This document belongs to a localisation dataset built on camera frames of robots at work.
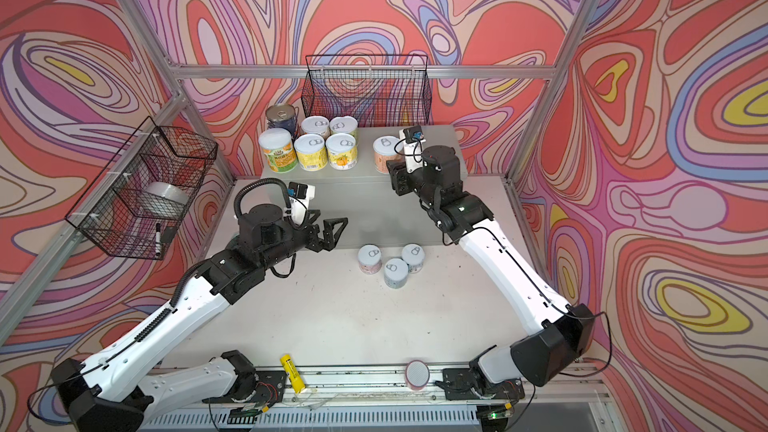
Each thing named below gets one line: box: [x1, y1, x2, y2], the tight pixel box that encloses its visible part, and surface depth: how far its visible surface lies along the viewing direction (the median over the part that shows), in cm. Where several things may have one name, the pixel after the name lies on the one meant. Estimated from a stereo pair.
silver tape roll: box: [142, 182, 189, 218], surface depth 74 cm
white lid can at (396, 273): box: [384, 258, 409, 289], surface depth 90 cm
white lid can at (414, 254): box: [402, 243, 426, 273], surface depth 93 cm
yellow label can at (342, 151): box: [326, 132, 358, 171], surface depth 74 cm
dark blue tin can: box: [266, 104, 296, 133], surface depth 74 cm
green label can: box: [329, 116, 358, 137], surface depth 78 cm
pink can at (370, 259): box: [358, 243, 382, 275], surface depth 93 cm
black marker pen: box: [155, 223, 161, 258], surface depth 73 cm
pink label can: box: [301, 115, 330, 139], surface depth 78 cm
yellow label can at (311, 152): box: [294, 133, 328, 172], surface depth 74 cm
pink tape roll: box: [405, 360, 430, 391], surface depth 72 cm
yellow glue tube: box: [280, 354, 306, 394], surface depth 75 cm
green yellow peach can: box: [258, 128, 298, 173], surface depth 72 cm
